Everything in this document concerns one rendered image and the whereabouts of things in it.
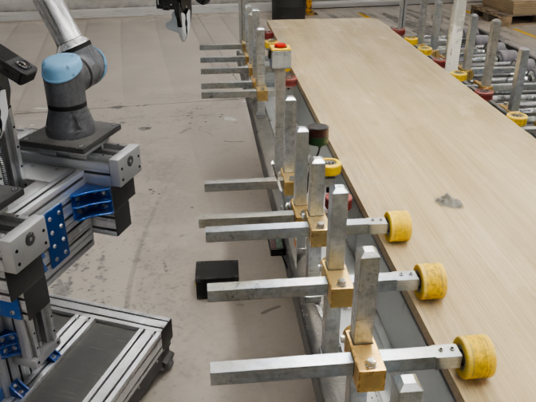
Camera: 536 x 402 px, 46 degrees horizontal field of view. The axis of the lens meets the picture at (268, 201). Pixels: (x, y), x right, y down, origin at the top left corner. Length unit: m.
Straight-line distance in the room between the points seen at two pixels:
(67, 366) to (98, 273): 0.93
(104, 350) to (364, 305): 1.44
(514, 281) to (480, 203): 0.40
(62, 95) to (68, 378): 0.98
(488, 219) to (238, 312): 1.40
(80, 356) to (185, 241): 1.20
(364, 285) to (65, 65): 1.17
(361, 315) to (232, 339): 1.60
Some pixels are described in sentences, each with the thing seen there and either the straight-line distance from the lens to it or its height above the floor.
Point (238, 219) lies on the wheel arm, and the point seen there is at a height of 0.85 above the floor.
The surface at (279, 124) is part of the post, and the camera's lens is 2.31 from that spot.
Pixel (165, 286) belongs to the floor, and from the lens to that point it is 3.07.
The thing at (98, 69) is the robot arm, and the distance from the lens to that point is 2.08.
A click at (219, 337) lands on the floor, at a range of 2.74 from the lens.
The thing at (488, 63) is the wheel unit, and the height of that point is 0.96.
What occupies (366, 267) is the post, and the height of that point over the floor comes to 1.14.
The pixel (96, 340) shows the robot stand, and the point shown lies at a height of 0.21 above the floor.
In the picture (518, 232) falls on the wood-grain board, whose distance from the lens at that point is 1.80.
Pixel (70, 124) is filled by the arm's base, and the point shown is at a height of 1.09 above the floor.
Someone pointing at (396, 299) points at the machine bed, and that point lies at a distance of 1.68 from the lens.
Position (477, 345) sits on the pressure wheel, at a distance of 1.24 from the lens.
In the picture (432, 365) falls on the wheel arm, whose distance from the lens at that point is 1.23.
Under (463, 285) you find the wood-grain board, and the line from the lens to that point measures 1.53.
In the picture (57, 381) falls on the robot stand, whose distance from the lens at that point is 2.34.
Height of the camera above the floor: 1.74
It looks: 27 degrees down
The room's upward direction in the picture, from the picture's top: straight up
